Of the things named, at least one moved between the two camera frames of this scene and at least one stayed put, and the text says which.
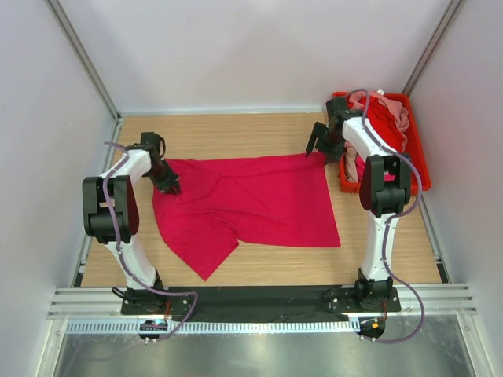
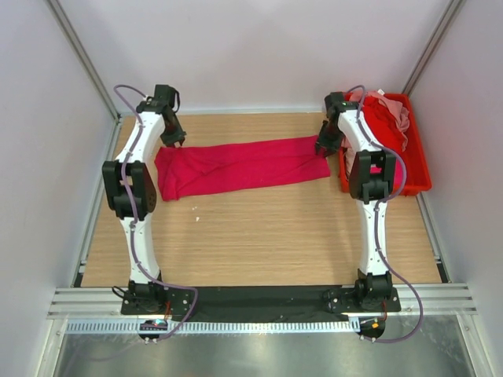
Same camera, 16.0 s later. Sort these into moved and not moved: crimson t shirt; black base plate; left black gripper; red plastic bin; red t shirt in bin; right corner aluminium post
Moved: crimson t shirt; left black gripper
Not moved: red t shirt in bin; right corner aluminium post; black base plate; red plastic bin
